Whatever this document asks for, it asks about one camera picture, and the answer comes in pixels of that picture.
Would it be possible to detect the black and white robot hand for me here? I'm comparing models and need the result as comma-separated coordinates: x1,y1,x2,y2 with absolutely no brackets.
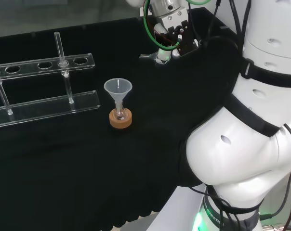
154,6,199,65

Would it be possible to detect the clear plastic funnel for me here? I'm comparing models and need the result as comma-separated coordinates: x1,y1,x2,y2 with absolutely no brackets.
103,77,133,112

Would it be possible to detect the small glass round-bottom flask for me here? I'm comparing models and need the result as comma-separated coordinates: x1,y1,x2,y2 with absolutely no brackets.
113,101,126,121

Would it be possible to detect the clear acrylic funnel stand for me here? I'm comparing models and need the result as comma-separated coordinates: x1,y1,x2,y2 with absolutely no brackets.
0,31,101,129

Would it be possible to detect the black bench cloth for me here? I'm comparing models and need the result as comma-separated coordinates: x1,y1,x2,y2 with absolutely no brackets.
0,7,241,228

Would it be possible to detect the green cable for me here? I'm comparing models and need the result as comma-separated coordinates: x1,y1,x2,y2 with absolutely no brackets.
142,0,212,51

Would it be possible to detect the brown cork ring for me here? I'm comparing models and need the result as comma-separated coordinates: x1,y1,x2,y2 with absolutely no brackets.
108,108,133,129

